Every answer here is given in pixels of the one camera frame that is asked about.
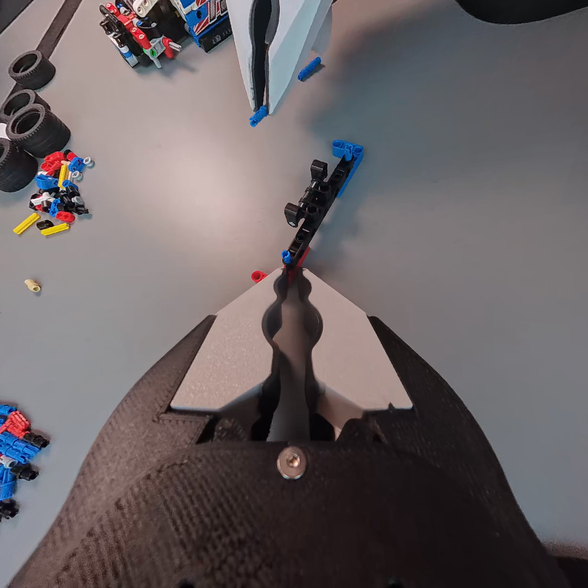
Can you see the blue connector pin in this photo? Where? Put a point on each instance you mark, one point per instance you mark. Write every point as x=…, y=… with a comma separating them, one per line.
x=310, y=69
x=258, y=116

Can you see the partly built toy race car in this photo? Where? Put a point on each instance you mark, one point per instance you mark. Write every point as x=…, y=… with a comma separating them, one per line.
x=160, y=32

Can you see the pile of mixed small pieces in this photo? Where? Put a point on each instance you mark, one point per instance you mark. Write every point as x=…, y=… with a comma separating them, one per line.
x=55, y=188

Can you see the black desk strip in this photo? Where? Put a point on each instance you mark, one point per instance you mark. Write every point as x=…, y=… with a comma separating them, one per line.
x=62, y=25

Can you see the black toy tyre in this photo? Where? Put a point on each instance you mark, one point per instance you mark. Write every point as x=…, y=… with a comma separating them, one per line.
x=11, y=97
x=18, y=174
x=50, y=138
x=43, y=76

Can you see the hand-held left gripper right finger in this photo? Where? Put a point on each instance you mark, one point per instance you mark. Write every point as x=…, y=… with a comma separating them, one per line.
x=353, y=358

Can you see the small tan connector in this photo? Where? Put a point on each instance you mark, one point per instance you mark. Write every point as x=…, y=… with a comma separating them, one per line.
x=32, y=285

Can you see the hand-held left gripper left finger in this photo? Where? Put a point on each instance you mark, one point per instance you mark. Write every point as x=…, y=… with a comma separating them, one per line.
x=229, y=358

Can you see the black red blue beam assembly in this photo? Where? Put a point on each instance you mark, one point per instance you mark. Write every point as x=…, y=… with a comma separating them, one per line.
x=317, y=202

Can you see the grey desk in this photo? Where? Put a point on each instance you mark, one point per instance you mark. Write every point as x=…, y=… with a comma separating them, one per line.
x=413, y=229

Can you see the black knit cloth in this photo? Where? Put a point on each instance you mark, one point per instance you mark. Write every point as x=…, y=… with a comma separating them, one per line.
x=528, y=9

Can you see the pile of blue red pins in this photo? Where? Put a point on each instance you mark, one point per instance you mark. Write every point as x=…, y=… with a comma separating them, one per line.
x=18, y=445

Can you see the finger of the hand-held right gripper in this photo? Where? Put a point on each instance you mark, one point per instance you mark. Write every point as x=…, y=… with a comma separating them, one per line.
x=243, y=36
x=294, y=36

